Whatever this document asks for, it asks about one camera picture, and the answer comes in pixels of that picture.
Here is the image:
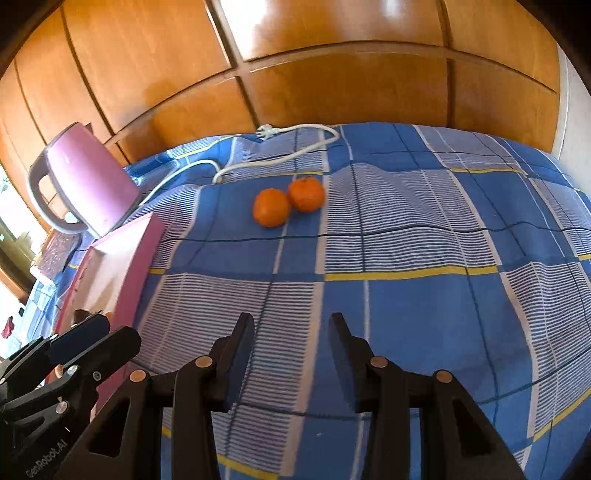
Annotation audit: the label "pink white tray box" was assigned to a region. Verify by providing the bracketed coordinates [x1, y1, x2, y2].
[45, 210, 167, 416]

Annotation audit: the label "patterned tissue box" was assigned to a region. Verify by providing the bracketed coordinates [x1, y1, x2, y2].
[30, 230, 82, 284]

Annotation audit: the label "orange mandarin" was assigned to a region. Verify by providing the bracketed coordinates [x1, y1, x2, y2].
[287, 177, 325, 213]
[252, 188, 290, 228]

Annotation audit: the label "dark round beetroot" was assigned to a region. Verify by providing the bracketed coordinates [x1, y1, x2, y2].
[72, 309, 90, 325]

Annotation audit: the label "pink electric kettle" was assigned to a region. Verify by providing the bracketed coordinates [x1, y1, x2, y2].
[27, 122, 140, 238]

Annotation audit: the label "white power cable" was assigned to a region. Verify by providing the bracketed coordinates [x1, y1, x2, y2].
[138, 122, 342, 206]

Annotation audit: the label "blue plaid bedsheet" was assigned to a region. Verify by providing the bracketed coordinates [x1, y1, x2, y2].
[18, 121, 591, 480]

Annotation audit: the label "wooden headboard panels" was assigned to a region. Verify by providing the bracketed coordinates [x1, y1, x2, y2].
[0, 0, 562, 232]

